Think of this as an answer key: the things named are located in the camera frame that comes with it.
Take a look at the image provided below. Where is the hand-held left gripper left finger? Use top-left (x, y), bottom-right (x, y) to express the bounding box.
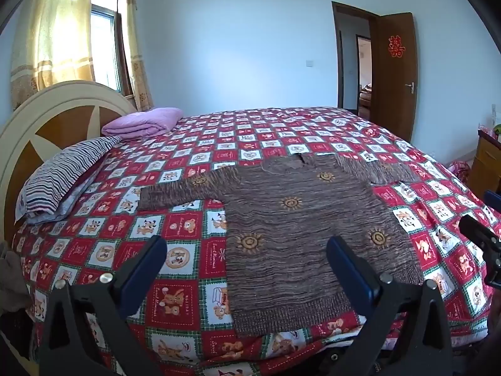
top-left (39, 235), bottom-right (169, 376)

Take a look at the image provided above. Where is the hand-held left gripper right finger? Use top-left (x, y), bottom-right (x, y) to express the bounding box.
top-left (326, 236), bottom-right (464, 376)

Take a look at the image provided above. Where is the brown knitted sweater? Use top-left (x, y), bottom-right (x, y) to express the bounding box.
top-left (138, 153), bottom-right (425, 337)

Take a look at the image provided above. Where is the wooden cabinet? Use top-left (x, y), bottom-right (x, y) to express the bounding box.
top-left (467, 129), bottom-right (501, 200)

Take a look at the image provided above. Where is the red bag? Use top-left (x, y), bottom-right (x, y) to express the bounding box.
top-left (447, 160), bottom-right (473, 184)

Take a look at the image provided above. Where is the red checked bear bedspread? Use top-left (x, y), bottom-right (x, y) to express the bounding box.
top-left (12, 106), bottom-right (501, 373)

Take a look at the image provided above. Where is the striped pillow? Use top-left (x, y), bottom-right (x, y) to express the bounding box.
top-left (15, 135), bottom-right (123, 226)

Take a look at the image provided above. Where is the grey-brown cloth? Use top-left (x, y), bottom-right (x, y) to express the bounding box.
top-left (0, 242), bottom-right (34, 316)

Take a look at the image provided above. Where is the brown wooden door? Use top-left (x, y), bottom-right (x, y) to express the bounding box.
top-left (370, 12), bottom-right (418, 142)

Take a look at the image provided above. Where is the folded purple blanket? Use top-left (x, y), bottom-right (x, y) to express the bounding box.
top-left (102, 107), bottom-right (184, 139)

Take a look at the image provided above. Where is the brown sofa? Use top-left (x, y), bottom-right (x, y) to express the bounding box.
top-left (359, 82), bottom-right (372, 120)

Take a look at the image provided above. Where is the cream and brown headboard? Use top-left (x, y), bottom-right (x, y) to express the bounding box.
top-left (0, 80), bottom-right (137, 236)

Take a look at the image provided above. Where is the red paper door decoration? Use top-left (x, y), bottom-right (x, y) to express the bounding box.
top-left (388, 35), bottom-right (404, 59)

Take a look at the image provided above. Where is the window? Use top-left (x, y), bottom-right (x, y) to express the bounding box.
top-left (89, 0), bottom-right (134, 97)

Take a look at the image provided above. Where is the wide yellow curtain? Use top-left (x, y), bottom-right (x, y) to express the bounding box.
top-left (10, 0), bottom-right (96, 111)

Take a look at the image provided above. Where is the brown door frame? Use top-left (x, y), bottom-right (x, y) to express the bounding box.
top-left (331, 1), bottom-right (380, 115)

